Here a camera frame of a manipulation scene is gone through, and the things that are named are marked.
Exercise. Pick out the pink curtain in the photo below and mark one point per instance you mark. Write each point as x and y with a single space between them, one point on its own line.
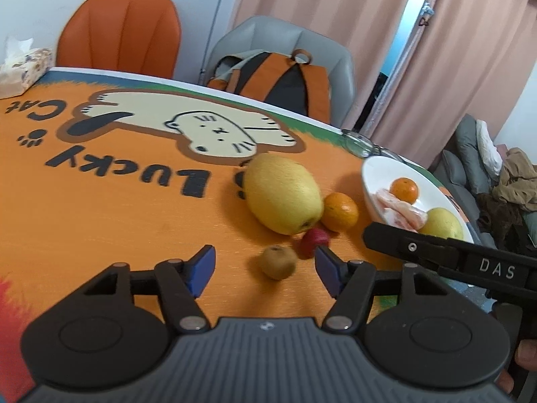
470 50
319 4

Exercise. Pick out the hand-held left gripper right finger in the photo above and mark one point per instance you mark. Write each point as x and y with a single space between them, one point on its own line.
329 270

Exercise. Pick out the cartoon cat printed table mat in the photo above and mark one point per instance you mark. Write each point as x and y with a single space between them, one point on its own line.
126 201

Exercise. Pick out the small tangerine with stem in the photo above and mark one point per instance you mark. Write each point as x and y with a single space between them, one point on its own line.
340 212

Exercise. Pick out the orange and black backpack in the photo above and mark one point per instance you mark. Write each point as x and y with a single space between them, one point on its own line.
272 82

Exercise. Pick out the peeled pomelo segment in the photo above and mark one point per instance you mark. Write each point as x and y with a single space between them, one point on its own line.
387 199
409 219

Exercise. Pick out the grey chair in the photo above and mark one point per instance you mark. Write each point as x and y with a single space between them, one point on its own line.
272 33

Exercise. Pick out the brown clothing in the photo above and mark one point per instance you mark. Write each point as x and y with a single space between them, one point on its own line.
518 180

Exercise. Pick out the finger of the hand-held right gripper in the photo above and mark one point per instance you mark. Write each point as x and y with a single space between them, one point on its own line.
440 254

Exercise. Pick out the orange tangerine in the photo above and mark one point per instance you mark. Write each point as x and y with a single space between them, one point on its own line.
404 189

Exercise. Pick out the orange chair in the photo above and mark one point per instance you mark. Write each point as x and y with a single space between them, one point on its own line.
121 33

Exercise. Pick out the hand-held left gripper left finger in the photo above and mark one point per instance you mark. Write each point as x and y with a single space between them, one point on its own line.
203 270

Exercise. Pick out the dark clothing on sofa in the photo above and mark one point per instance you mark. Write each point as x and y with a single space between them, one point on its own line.
495 214

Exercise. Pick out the red hawthorn fruit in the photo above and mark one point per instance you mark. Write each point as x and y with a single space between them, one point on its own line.
312 241

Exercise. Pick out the glass door frame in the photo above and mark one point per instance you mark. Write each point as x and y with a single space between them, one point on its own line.
413 29

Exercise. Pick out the grey sofa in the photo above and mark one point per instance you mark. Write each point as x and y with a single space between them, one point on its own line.
457 184

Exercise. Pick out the patterned tissue box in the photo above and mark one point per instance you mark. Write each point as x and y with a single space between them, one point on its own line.
23 69

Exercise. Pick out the yellow pear with brown spot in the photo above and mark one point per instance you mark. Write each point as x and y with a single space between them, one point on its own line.
283 195

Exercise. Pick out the eyeglasses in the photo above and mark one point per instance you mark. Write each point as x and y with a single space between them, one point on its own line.
360 142

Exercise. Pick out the white ceramic plate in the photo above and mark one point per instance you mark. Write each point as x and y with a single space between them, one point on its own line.
373 184

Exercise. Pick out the brown kiwi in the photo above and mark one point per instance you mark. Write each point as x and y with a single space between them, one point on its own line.
277 262

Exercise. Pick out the white pillow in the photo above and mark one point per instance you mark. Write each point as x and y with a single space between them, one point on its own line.
488 147

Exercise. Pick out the person's right hand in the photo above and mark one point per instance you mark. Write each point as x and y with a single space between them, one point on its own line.
527 357

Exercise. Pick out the large yellow pear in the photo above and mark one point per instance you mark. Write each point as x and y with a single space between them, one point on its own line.
442 224

